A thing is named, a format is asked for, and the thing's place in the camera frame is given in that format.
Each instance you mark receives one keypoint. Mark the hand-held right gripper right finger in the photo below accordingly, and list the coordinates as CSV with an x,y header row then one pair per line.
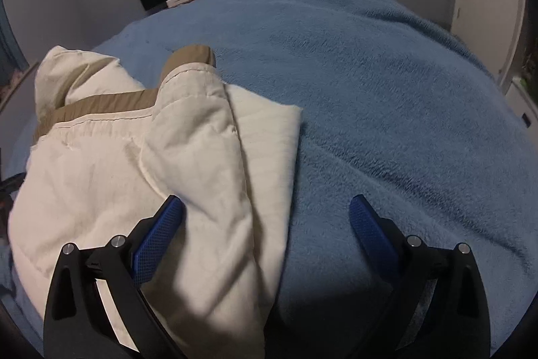
x,y
372,235

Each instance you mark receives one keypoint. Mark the cream hooded jacket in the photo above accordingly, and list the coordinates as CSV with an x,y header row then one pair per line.
x,y
126,174

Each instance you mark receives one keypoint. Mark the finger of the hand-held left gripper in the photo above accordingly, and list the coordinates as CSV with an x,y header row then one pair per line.
x,y
9,188

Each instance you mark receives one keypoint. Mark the wooden board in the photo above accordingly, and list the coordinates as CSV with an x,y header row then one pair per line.
x,y
19,85

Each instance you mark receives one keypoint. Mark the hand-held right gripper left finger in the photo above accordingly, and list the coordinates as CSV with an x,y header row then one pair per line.
x,y
157,239

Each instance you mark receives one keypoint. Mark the blue cloth-covered table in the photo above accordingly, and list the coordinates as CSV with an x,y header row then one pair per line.
x,y
378,90

